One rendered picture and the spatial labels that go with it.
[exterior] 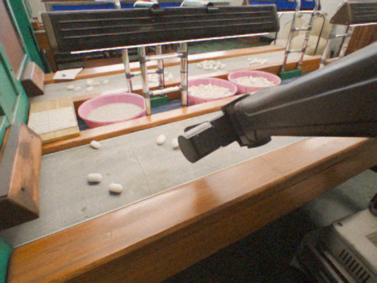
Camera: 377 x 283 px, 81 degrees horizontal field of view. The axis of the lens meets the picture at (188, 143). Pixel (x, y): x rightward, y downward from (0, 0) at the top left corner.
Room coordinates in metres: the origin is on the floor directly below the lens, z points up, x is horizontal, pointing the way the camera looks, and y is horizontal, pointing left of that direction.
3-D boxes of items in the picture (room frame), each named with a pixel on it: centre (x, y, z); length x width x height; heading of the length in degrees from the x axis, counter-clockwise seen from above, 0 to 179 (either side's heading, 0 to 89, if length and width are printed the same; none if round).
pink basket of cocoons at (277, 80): (1.14, -0.34, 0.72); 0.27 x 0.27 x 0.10
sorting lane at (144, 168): (0.79, -0.40, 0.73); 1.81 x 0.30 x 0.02; 118
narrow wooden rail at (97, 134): (0.94, -0.32, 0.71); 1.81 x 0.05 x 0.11; 118
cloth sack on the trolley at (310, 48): (3.56, -1.76, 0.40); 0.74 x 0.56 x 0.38; 120
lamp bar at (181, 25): (0.64, 0.01, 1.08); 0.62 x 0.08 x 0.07; 118
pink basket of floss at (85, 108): (0.81, 0.29, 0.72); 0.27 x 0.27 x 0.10
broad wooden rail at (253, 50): (1.57, 0.01, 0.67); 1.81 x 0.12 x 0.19; 118
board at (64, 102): (0.70, 0.49, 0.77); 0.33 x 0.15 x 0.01; 28
